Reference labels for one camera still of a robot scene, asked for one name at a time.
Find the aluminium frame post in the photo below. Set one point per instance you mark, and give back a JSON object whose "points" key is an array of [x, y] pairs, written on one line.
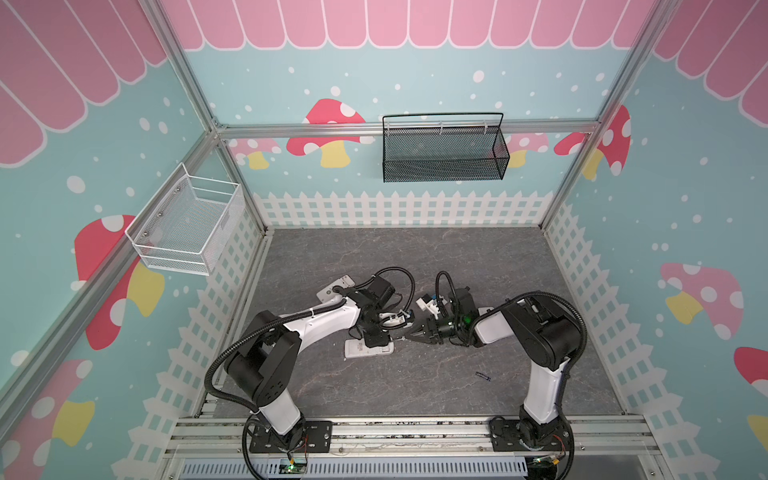
{"points": [[212, 128]]}

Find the white wire wall basket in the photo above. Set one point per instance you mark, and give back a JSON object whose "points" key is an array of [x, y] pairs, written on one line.
{"points": [[187, 224]]}

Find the black mesh wall basket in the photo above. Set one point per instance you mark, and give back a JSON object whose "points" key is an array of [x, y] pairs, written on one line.
{"points": [[442, 147]]}

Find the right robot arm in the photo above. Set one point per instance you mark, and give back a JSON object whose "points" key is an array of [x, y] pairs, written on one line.
{"points": [[549, 329]]}

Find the white remote with batteries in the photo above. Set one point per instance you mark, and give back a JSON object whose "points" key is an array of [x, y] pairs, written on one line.
{"points": [[335, 288]]}

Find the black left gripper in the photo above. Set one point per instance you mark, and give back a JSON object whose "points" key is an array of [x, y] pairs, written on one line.
{"points": [[372, 341]]}

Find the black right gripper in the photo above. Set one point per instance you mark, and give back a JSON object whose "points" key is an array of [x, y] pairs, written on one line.
{"points": [[438, 327]]}

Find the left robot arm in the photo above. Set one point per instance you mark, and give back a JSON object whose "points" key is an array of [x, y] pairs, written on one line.
{"points": [[255, 371]]}

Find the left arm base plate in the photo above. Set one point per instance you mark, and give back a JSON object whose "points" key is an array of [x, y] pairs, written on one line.
{"points": [[305, 437]]}

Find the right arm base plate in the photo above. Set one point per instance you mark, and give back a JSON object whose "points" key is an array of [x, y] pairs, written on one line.
{"points": [[508, 435]]}

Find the white remote with green buttons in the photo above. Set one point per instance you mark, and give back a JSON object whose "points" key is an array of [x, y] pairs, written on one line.
{"points": [[354, 348]]}

